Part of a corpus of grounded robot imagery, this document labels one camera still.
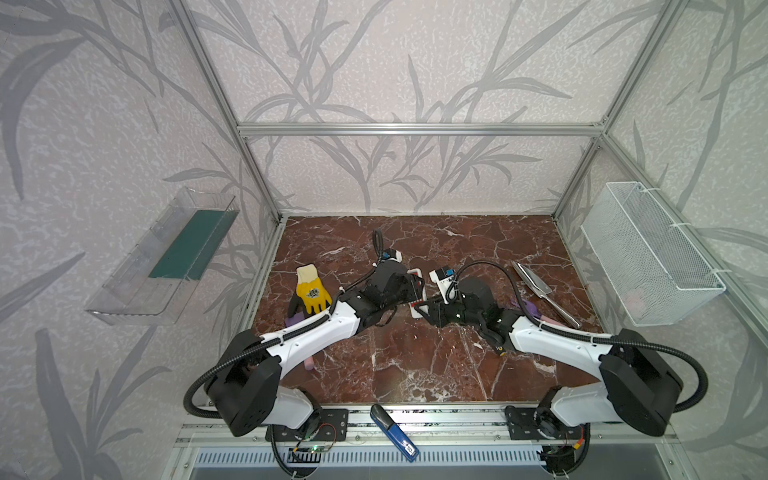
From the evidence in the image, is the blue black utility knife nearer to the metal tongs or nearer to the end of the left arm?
the end of the left arm

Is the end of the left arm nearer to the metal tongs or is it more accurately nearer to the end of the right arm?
the end of the right arm

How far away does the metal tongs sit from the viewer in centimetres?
95
